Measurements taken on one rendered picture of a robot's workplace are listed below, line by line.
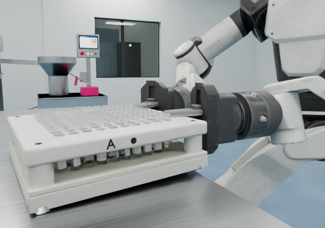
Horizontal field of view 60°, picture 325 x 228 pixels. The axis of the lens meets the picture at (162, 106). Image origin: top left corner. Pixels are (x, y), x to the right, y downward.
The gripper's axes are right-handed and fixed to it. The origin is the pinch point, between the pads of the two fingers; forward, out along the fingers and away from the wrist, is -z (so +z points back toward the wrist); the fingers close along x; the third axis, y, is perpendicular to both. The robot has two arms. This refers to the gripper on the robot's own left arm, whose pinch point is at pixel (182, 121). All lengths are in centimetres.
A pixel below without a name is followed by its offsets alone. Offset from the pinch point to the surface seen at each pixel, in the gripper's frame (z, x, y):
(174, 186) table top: -6.1, 6.7, -9.1
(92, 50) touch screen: 37, -30, 266
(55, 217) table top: -20.9, 6.6, -11.2
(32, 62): -22, -18, 315
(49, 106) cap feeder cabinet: -11, 23, 228
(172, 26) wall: 249, -98, 499
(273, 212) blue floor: 128, 93, 99
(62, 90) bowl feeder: 3, 11, 252
